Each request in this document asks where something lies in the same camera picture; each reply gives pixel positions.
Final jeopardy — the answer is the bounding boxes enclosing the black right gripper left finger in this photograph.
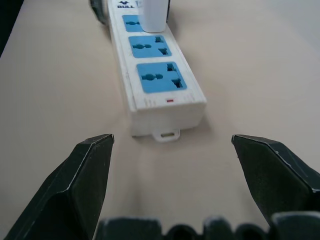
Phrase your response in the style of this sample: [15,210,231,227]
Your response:
[0,133,115,240]

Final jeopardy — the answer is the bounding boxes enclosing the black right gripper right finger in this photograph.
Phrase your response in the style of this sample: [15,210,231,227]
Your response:
[231,134,320,226]

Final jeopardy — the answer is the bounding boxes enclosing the white power strip blue sockets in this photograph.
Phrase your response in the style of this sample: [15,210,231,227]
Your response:
[106,0,208,144]

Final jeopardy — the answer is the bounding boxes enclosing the white charger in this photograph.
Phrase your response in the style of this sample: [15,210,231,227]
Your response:
[141,0,169,34]

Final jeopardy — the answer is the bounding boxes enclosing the black power strip cable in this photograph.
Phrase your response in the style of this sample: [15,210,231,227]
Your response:
[89,0,110,26]

